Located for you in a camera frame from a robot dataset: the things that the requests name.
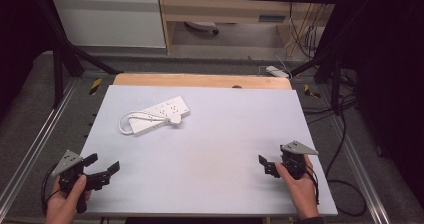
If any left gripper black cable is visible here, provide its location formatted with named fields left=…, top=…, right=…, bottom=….
left=40, top=163, right=63, bottom=216

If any dark curtain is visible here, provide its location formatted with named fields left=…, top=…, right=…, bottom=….
left=0, top=0, right=56, bottom=122
left=333, top=0, right=424, bottom=202

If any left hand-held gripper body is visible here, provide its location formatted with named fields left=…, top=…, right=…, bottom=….
left=51, top=149, right=89, bottom=215

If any black frame stand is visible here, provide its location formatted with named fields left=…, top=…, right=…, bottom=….
left=289, top=40, right=346, bottom=116
left=33, top=0, right=125, bottom=109

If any white power strip cable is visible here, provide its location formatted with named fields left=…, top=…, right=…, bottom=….
left=118, top=110, right=168, bottom=136

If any person's right hand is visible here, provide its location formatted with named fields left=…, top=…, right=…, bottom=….
left=274, top=155, right=321, bottom=220

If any bundle of hanging cables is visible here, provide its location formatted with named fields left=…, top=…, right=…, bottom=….
left=287, top=0, right=323, bottom=61

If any aluminium rail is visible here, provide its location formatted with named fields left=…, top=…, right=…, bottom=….
left=0, top=78, right=82, bottom=213
left=328, top=112, right=392, bottom=224

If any wooden table board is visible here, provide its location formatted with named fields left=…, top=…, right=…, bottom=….
left=112, top=72, right=293, bottom=91

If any small white floor power strip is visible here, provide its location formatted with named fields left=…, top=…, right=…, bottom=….
left=265, top=65, right=291, bottom=79

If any light wooden desk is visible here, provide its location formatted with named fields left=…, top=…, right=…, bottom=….
left=156, top=0, right=336, bottom=56

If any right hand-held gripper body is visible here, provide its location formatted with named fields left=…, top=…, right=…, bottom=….
left=279, top=140, right=320, bottom=181

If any white device under desk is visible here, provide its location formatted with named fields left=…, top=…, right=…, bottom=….
left=184, top=20, right=221, bottom=36

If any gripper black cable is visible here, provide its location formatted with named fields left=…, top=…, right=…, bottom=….
left=40, top=163, right=63, bottom=216
left=303, top=167, right=321, bottom=206

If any white plug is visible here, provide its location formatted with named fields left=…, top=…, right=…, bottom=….
left=167, top=114, right=183, bottom=126

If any black floor cable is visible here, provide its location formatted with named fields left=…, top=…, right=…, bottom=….
left=301, top=93, right=368, bottom=218

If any person's left hand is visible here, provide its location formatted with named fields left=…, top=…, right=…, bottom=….
left=44, top=175, right=92, bottom=224

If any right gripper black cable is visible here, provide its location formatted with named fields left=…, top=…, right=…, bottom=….
left=303, top=167, right=321, bottom=206

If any white cabinet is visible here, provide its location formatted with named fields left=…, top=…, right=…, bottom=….
left=49, top=0, right=167, bottom=49

